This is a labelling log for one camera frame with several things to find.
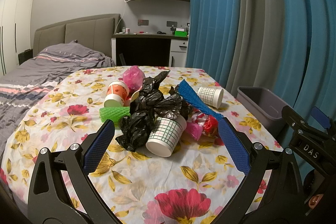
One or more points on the black bedside stand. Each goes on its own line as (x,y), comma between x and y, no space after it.
(25,55)

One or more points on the dark desk with drawers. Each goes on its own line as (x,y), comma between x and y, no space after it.
(156,50)

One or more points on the white wardrobe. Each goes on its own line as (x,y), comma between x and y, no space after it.
(15,17)

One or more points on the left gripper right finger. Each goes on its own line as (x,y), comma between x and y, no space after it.
(282,201)

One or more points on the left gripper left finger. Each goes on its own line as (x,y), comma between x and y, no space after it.
(49,201)

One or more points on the pink plastic bag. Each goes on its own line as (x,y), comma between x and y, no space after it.
(133,77)

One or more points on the grey striped duvet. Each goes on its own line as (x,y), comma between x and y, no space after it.
(34,74)

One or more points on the orange paper cup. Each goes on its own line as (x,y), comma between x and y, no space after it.
(117,94)

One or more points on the green grid paper cup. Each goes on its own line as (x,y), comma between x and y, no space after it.
(165,136)

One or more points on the green box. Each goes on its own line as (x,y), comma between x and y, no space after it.
(181,32)

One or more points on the red white wrapper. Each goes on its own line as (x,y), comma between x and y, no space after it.
(208,123)

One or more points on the blue grey curtain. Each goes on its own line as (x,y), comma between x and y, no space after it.
(286,46)

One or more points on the blue foam net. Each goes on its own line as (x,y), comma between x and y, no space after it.
(191,97)

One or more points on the right hand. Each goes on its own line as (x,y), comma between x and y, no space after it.
(319,197)

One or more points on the black plastic bag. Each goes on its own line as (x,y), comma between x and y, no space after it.
(150,105)

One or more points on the green foam net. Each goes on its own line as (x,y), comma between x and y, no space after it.
(114,113)

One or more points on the grey trash bin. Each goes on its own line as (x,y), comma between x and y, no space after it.
(265,106)

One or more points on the small pink wrapper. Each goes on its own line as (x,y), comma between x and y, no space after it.
(194,130)

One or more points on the grey bed headboard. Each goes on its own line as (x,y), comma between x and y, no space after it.
(94,32)

